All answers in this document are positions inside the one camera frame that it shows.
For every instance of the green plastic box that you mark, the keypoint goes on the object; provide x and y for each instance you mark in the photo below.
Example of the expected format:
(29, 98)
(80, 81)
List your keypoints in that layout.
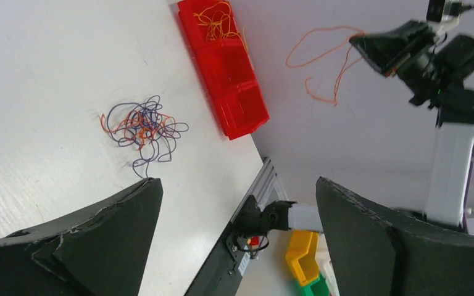
(317, 287)

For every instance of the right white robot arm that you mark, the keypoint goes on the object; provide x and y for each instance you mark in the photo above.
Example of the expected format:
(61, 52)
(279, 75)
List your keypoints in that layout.
(454, 142)

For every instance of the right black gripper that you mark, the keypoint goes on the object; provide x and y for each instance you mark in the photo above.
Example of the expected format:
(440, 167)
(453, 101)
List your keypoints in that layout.
(404, 50)

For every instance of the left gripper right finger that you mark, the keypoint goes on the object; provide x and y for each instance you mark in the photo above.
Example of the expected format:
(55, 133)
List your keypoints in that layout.
(375, 250)

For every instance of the aluminium frame rail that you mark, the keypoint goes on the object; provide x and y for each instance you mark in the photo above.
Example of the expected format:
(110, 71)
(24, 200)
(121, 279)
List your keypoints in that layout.
(266, 188)

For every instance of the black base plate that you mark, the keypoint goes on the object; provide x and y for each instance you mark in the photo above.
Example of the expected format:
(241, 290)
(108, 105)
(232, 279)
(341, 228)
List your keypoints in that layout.
(219, 274)

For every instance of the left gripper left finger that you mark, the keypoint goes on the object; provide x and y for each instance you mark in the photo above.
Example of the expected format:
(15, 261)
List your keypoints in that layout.
(101, 249)

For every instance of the yellow plastic box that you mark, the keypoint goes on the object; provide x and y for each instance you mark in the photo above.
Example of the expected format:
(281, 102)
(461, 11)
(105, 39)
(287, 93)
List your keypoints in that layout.
(300, 257)

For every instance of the red plastic bin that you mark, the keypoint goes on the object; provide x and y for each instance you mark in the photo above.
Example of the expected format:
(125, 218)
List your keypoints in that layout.
(221, 54)

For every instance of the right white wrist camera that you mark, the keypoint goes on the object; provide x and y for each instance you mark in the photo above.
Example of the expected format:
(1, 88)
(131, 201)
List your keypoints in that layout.
(444, 15)

